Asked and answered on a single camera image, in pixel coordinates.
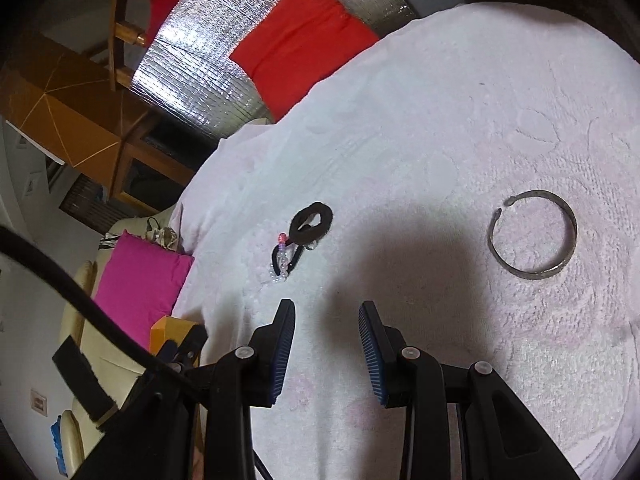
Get pink black beaded hair tie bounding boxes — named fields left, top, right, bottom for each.
left=271, top=231, right=307, bottom=281

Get black scrunchie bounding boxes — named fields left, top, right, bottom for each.
left=288, top=202, right=333, bottom=246

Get metal cuff bangle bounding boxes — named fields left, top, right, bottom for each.
left=486, top=188, right=578, bottom=282

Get orange box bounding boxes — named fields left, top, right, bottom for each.
left=149, top=316, right=207, bottom=372

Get magenta pillow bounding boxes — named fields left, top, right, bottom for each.
left=94, top=231, right=194, bottom=349

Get white pink bedspread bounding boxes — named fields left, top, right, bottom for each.
left=170, top=3, right=639, bottom=479

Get silver foil insulation sheet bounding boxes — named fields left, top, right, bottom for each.
left=131, top=0, right=416, bottom=140

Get wooden cabinet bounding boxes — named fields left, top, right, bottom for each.
left=1, top=34, right=194, bottom=214

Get red pillow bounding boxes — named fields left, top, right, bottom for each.
left=230, top=0, right=378, bottom=120

